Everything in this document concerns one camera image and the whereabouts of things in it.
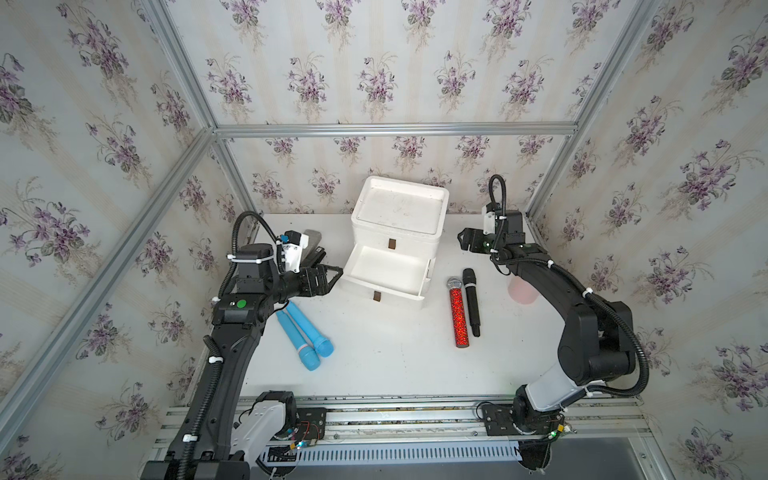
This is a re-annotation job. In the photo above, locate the black handheld microphone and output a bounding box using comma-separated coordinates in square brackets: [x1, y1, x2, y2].
[462, 268, 481, 338]

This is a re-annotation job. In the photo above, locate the red glitter microphone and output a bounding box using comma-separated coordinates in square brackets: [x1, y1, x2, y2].
[446, 276, 470, 348]

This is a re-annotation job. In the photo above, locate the blue toy microphone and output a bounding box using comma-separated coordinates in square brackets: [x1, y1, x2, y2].
[276, 310, 321, 371]
[284, 302, 334, 358]

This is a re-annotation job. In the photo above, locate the white three-drawer cabinet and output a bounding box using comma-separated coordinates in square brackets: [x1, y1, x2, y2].
[351, 176, 450, 260]

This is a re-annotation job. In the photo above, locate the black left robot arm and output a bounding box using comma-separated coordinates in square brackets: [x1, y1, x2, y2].
[141, 211, 343, 479]

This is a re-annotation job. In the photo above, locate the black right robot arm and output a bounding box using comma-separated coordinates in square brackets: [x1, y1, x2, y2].
[457, 174, 650, 434]

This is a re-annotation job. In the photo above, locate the black stapler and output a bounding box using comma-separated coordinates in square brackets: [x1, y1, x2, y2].
[305, 246, 327, 268]

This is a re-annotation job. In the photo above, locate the grey rectangular eraser block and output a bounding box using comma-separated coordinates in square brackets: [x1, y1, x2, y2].
[303, 229, 322, 253]

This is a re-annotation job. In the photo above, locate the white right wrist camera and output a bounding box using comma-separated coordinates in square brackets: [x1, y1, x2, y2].
[482, 205, 499, 235]

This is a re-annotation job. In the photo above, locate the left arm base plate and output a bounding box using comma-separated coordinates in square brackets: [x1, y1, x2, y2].
[260, 407, 328, 467]

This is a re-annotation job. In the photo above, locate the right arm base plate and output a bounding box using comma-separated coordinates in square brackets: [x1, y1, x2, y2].
[475, 401, 567, 441]

